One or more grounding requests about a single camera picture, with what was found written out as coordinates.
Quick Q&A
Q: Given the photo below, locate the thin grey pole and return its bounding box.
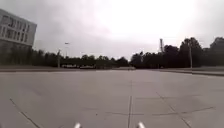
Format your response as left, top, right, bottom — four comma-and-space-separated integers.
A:
189, 42, 194, 69

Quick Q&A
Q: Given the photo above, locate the street lamp pole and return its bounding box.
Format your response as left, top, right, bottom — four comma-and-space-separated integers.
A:
56, 41, 71, 69

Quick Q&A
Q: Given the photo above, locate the grey multi-storey building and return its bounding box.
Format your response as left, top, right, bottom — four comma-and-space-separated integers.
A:
0, 8, 38, 54

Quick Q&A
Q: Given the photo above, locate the grey concrete slab pavement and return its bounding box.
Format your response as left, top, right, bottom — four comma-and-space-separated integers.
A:
0, 68, 224, 128

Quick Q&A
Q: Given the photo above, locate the raised grey kerb strip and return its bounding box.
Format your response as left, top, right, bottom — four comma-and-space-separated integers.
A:
159, 67, 224, 77

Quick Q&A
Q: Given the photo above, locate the row of dark trees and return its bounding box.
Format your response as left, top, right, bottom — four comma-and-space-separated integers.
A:
0, 36, 224, 70

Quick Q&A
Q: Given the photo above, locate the row of parked vehicles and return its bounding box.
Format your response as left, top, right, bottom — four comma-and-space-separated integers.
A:
60, 63, 98, 70

